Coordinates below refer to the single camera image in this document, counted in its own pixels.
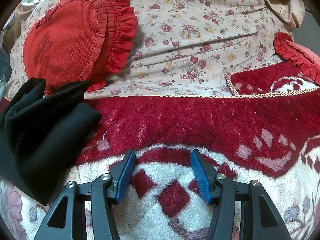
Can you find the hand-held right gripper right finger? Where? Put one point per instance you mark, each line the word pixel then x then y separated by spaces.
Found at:
pixel 200 177

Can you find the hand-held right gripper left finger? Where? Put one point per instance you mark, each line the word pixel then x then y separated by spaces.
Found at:
pixel 124 177

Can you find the black pants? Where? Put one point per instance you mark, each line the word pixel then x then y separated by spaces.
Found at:
pixel 50 135

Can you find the red and white plush blanket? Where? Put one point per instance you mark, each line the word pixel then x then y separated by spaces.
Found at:
pixel 200 120

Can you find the floral bed sheet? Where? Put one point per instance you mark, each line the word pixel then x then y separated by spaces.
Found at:
pixel 200 30

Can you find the red heart-shaped ruffled pillow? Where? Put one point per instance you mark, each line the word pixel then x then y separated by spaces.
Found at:
pixel 70 35

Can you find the small red ruffled pillow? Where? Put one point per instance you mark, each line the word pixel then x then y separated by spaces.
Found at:
pixel 298 58

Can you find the beige cloth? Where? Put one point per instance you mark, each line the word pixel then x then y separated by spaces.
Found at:
pixel 282 2

